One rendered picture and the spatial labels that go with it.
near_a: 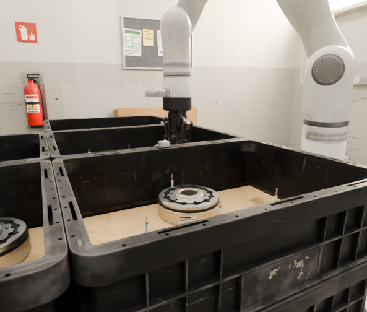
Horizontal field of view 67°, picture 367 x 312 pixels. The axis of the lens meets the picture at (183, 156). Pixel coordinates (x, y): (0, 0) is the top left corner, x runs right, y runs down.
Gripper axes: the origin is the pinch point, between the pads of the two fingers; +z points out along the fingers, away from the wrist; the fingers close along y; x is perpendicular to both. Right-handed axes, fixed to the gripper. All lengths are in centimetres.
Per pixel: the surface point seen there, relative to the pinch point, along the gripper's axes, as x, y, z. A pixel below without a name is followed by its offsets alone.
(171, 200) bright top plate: 13.9, -27.9, 1.4
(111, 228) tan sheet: 23.5, -26.9, 4.6
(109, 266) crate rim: 28, -49, -4
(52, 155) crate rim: 30.4, -16.9, -5.4
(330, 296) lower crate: 0.9, -47.7, 9.3
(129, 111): -60, 269, 9
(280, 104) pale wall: -286, 251, 5
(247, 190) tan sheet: -5.5, -23.2, 4.4
